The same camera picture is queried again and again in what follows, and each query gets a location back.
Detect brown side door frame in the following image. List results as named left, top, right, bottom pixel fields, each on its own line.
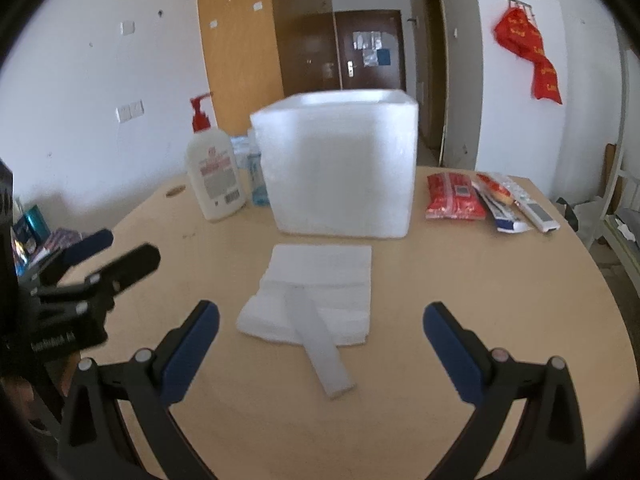
left=422, top=0, right=451, bottom=154

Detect white foam box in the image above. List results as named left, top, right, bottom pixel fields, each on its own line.
left=250, top=89, right=419, bottom=239

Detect white remote control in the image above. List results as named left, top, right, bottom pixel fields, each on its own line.
left=502, top=175, right=561, bottom=234

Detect wooden wardrobe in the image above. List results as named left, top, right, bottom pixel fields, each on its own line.
left=195, top=0, right=341, bottom=137

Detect red snack packet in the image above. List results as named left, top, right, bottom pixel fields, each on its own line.
left=426, top=171, right=487, bottom=221

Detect white double wall socket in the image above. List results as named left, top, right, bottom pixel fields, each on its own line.
left=116, top=100, right=145, bottom=122

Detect white metal bed frame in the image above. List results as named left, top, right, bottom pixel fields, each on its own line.
left=597, top=35, right=640, bottom=282

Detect black plastic bag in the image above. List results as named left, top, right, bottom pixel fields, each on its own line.
left=556, top=196, right=582, bottom=222

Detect dark brown entrance door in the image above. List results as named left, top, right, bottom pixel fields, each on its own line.
left=334, top=9, right=407, bottom=94

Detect red and white tube pack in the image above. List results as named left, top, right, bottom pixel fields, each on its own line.
left=475, top=172, right=531, bottom=235

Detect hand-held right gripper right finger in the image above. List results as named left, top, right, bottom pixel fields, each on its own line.
left=423, top=301, right=589, bottom=480

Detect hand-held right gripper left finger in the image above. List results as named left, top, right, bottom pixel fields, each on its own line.
left=57, top=300, right=221, bottom=480

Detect white lotion bottle red pump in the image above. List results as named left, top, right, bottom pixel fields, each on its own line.
left=185, top=92, right=248, bottom=222

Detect colourful packets on shelf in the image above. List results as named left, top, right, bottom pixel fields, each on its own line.
left=12, top=204, right=82, bottom=277

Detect white foam strip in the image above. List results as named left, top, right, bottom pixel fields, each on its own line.
left=282, top=282, right=356, bottom=400

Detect white towel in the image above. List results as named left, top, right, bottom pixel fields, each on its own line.
left=236, top=244, right=373, bottom=347

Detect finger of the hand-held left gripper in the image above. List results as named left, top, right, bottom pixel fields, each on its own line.
left=47, top=228, right=115, bottom=281
left=37, top=243, right=162, bottom=307

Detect red hanging plastic bags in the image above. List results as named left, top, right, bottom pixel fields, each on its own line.
left=494, top=7, right=564, bottom=105

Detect blue liquid bottle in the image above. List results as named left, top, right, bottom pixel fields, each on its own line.
left=244, top=130, right=271, bottom=206

